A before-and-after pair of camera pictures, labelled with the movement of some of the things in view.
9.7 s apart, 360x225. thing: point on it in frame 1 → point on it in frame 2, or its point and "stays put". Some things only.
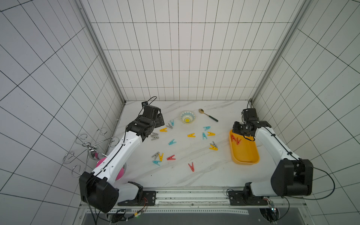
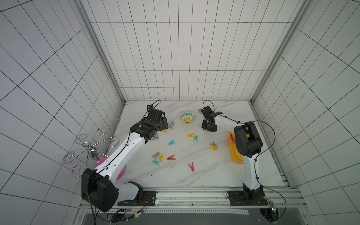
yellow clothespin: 213,147 stays put
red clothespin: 232,137 stays put
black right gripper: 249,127 → 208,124
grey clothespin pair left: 154,134 stays put
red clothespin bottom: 192,167 stays put
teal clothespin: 204,135 → 196,138
